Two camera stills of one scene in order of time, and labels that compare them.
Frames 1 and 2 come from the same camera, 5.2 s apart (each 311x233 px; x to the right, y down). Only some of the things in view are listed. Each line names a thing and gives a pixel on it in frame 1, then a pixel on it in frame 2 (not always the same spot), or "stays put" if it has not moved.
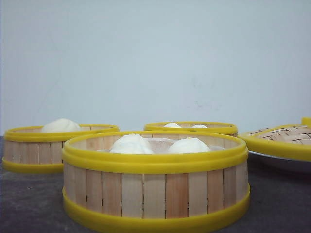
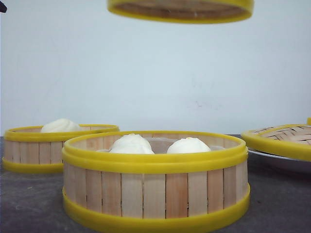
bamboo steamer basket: [28, 149] stays put
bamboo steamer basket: [229, 129] → [181, 11]
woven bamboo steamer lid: [290, 141] stays put
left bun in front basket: [131, 143] stays put
